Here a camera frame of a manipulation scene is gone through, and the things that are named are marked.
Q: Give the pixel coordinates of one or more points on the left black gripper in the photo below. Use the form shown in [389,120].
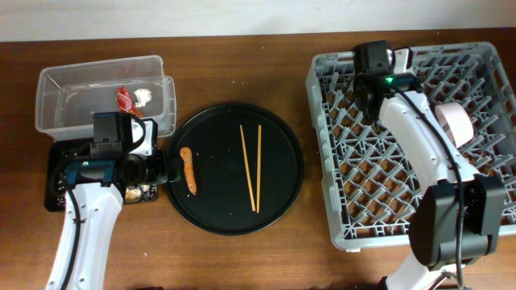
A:
[162,171]

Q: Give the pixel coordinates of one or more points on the food scraps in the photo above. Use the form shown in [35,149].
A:
[135,195]

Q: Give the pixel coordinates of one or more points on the orange carrot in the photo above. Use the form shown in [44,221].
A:
[187,158]

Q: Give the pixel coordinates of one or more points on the red snack wrapper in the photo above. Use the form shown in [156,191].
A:
[125,103]

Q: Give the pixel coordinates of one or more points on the white tissue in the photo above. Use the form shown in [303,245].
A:
[143,96]

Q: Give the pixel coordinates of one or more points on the pink bowl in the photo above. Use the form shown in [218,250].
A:
[456,123]

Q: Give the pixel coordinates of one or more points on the wooden chopstick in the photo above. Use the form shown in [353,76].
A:
[248,176]
[258,173]

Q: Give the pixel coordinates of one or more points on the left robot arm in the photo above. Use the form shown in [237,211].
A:
[93,177]

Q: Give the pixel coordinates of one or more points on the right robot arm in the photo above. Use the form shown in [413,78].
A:
[459,217]

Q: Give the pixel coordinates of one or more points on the grey dishwasher rack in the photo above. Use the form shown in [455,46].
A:
[369,188]

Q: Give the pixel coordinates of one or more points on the clear plastic waste bin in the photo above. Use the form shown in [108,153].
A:
[69,96]

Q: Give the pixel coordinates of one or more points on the black rectangular tray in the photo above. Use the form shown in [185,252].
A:
[57,204]

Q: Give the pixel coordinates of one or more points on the round black serving tray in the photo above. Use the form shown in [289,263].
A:
[222,203]

